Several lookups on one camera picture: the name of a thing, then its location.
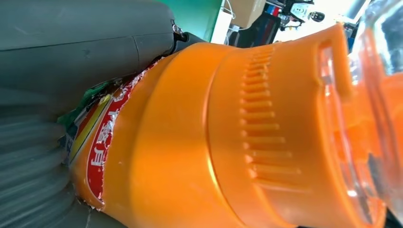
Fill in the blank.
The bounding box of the orange detergent bottle clear cap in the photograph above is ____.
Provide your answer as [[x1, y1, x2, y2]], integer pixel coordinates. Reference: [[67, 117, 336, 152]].
[[58, 0, 403, 228]]

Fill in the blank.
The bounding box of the green table mat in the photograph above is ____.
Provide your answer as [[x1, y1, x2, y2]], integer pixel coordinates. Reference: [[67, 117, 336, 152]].
[[157, 0, 222, 43]]

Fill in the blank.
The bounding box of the brown cardboard box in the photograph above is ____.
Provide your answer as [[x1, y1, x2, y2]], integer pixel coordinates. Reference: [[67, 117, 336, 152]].
[[225, 0, 267, 29]]

